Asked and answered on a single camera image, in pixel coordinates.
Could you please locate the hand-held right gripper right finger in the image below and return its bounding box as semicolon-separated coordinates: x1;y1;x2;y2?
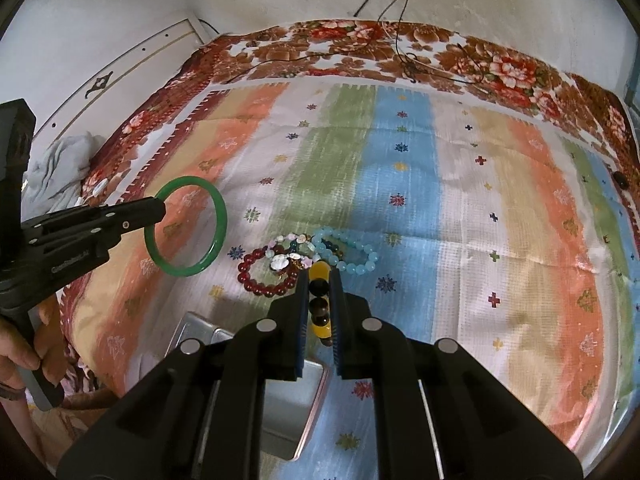
330;270;587;480

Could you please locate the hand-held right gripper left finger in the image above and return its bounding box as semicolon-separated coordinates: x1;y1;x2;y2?
55;270;309;480

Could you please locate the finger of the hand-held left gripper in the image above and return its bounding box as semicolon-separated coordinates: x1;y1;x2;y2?
21;197;167;247
30;220;157;282

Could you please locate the yellow and dark bead bracelet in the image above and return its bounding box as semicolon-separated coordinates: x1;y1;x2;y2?
307;260;339;347

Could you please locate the multicolour shell bracelet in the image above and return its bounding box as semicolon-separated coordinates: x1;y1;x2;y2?
267;232;322;275

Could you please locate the light blue bead bracelet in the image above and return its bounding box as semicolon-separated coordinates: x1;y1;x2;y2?
311;227;382;277

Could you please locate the dark teal bead bracelet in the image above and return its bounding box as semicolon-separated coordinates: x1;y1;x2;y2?
320;239;352;267

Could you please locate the red bead bracelet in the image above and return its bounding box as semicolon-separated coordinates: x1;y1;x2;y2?
237;246;302;297

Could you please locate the silver metal tin box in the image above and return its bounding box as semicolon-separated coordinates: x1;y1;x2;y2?
165;312;332;462

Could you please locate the green jade bangle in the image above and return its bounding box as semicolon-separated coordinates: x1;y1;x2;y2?
144;176;229;277

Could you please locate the person's left forearm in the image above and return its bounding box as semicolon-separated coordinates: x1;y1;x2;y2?
0;394;47;467

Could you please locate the person's left hand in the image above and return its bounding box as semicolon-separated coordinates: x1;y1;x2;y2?
0;294;67;402

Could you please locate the grey crumpled cloth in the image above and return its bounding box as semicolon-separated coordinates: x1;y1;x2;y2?
22;132;109;212

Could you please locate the white headboard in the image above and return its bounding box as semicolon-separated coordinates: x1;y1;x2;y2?
29;14;222;161

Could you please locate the striped pastel bed sheet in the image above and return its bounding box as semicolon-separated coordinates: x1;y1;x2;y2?
59;80;640;480

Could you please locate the brown floral blanket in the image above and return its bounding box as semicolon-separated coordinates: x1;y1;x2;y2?
54;19;640;401

